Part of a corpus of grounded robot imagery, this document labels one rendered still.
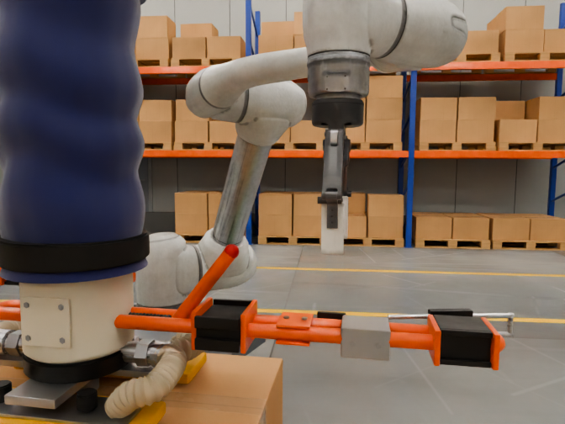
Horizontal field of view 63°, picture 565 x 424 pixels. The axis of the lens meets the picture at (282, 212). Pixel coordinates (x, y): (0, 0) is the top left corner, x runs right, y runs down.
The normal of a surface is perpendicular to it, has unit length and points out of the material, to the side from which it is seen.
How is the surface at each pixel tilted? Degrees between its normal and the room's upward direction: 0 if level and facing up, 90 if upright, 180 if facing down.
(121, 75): 83
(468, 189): 90
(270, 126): 130
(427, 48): 136
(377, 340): 90
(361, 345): 90
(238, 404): 0
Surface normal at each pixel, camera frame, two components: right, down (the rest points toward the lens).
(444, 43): 0.48, 0.58
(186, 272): 0.53, 0.04
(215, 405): 0.00, -1.00
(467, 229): -0.08, 0.10
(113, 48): 0.89, -0.15
